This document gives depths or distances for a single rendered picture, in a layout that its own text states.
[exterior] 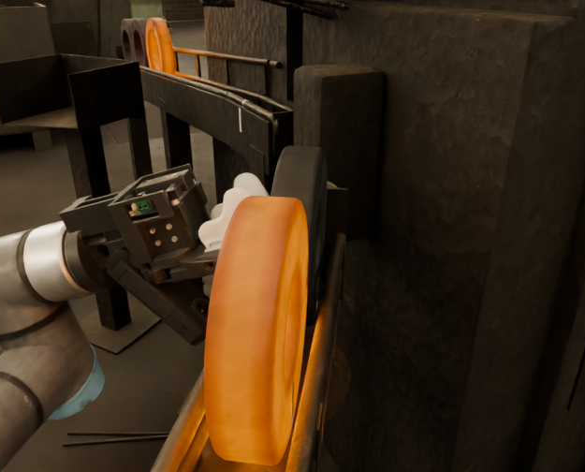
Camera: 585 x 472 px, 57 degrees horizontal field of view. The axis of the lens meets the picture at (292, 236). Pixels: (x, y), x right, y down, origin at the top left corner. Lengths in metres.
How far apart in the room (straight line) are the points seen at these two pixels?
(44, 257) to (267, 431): 0.31
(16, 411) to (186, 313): 0.17
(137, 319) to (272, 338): 1.38
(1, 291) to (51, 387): 0.10
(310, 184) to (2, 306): 0.32
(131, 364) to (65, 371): 0.90
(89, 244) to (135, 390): 0.91
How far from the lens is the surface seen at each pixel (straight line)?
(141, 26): 1.74
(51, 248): 0.52
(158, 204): 0.45
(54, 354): 0.59
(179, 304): 0.52
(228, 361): 0.26
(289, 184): 0.40
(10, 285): 0.56
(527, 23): 0.57
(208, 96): 1.09
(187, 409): 0.30
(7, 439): 0.54
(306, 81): 0.70
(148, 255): 0.47
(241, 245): 0.27
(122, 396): 1.40
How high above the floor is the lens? 0.91
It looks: 26 degrees down
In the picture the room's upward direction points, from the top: straight up
